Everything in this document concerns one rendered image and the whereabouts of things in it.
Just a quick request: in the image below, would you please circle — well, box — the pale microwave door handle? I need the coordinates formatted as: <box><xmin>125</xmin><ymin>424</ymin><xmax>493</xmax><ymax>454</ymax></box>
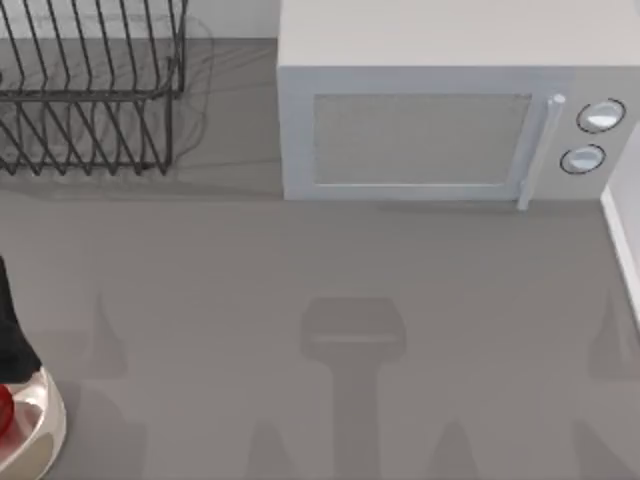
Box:
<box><xmin>516</xmin><ymin>93</ymin><xmax>567</xmax><ymax>211</ymax></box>

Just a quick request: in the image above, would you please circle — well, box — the large round microwave knob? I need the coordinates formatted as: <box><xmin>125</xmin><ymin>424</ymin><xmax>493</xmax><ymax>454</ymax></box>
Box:
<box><xmin>575</xmin><ymin>98</ymin><xmax>627</xmax><ymax>134</ymax></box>

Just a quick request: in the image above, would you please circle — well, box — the white bowl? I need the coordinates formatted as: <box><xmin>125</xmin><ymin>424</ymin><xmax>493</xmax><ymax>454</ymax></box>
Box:
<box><xmin>0</xmin><ymin>367</ymin><xmax>68</xmax><ymax>480</ymax></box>

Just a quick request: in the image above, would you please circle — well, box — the small round microwave knob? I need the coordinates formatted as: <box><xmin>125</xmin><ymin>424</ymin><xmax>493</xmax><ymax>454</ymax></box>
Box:
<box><xmin>559</xmin><ymin>144</ymin><xmax>607</xmax><ymax>176</ymax></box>

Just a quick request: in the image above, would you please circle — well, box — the black wire dish rack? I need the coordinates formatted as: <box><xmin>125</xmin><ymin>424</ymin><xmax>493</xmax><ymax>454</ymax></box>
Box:
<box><xmin>0</xmin><ymin>0</ymin><xmax>190</xmax><ymax>177</ymax></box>

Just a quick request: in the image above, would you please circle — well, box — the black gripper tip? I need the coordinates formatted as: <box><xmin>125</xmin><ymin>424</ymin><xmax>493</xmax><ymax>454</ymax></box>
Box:
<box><xmin>0</xmin><ymin>256</ymin><xmax>43</xmax><ymax>385</ymax></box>

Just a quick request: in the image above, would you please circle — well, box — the red apple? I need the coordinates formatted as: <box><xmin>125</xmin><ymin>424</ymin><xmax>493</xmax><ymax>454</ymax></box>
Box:
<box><xmin>0</xmin><ymin>383</ymin><xmax>17</xmax><ymax>435</ymax></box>

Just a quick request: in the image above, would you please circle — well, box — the microwave oven door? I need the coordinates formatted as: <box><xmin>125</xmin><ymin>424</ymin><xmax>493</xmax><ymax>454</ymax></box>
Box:
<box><xmin>279</xmin><ymin>67</ymin><xmax>547</xmax><ymax>202</ymax></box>

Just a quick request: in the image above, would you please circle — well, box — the pale microwave oven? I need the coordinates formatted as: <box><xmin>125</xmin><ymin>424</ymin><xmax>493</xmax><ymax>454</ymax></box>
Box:
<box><xmin>276</xmin><ymin>0</ymin><xmax>640</xmax><ymax>211</ymax></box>

